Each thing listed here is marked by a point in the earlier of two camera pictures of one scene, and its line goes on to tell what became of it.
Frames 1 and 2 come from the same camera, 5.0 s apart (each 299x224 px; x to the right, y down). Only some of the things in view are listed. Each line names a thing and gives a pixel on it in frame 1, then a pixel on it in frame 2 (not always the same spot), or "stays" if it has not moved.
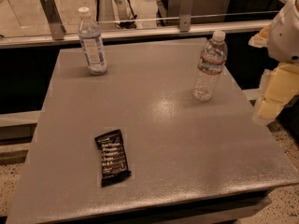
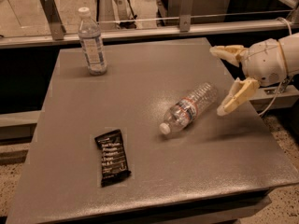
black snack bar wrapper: (113, 161) stays
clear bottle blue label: (92, 42) stays
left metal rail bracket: (52, 15) stays
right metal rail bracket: (187, 7) stays
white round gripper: (285, 37) to (263, 63)
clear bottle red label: (211, 62) to (184, 113)
